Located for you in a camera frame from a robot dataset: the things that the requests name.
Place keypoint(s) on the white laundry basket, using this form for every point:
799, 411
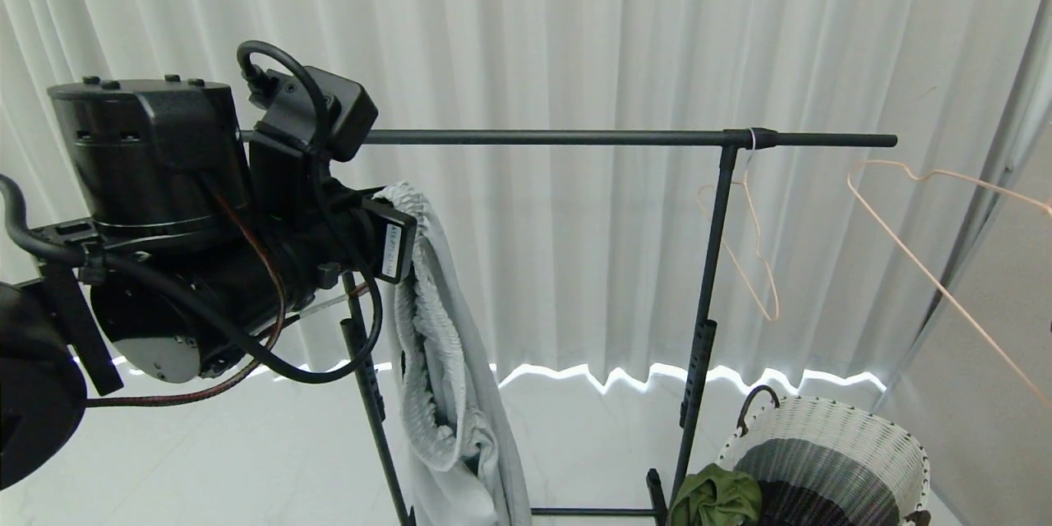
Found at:
863, 427

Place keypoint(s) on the green garment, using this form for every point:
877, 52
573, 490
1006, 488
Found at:
715, 501

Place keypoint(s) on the pale grey shorts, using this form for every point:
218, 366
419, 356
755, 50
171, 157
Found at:
444, 345

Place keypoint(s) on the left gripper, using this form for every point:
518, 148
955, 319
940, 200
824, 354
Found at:
337, 255

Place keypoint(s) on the white curtain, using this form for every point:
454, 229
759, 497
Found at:
575, 33

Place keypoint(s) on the black clothes rack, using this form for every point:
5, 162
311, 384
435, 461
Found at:
575, 136

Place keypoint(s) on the pink clothes hanger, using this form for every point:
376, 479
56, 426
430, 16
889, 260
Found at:
945, 286
777, 304

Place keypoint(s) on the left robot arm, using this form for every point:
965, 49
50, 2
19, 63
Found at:
148, 148

